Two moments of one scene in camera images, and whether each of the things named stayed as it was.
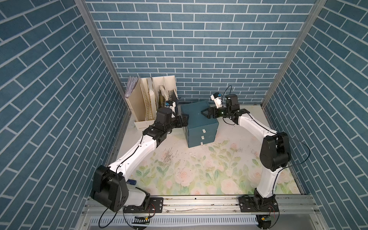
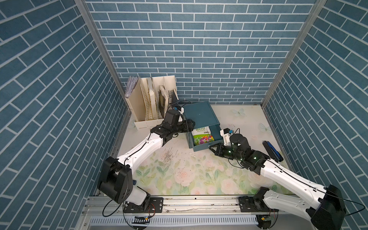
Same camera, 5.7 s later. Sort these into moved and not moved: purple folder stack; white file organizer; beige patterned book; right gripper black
Moved: right gripper black
Not moved: white file organizer; purple folder stack; beige patterned book
